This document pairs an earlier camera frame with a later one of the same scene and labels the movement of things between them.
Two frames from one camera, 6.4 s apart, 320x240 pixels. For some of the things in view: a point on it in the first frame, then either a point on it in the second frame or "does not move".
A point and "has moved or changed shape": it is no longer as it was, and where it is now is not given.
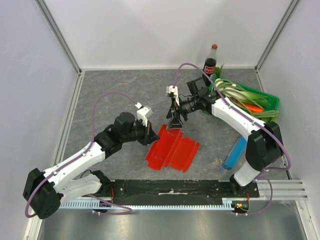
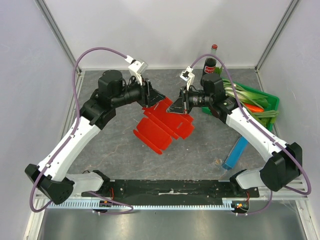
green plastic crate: x=273 y=103 does not move
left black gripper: x=152 y=136 to x=149 y=96
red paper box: x=172 y=148 has moved or changed shape
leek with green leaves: x=232 y=91 does not move
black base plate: x=172 y=190 does not move
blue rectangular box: x=236 y=154 does not move
